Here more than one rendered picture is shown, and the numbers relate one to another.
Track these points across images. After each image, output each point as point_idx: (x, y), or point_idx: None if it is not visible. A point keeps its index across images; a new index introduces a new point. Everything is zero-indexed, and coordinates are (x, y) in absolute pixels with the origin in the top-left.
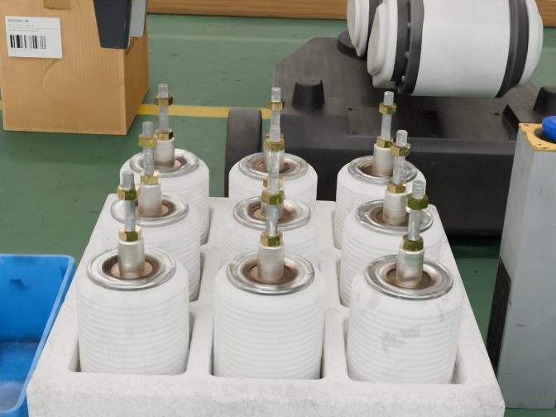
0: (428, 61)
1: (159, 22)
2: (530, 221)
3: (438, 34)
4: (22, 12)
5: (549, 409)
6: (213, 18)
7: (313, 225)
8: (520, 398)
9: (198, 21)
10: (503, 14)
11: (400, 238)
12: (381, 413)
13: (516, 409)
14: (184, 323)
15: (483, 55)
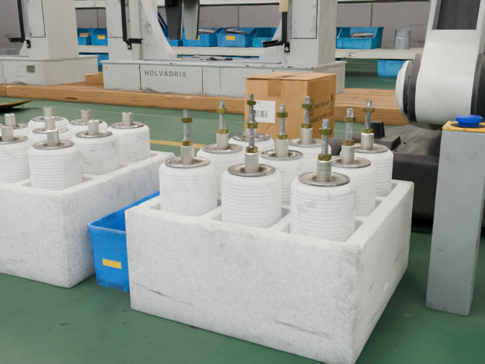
0: (420, 97)
1: (362, 126)
2: (442, 177)
3: (426, 80)
4: (258, 98)
5: (465, 316)
6: (396, 126)
7: (299, 161)
8: (443, 303)
9: (386, 127)
10: (470, 68)
11: (341, 169)
12: (287, 248)
13: (441, 311)
14: (207, 193)
15: (455, 93)
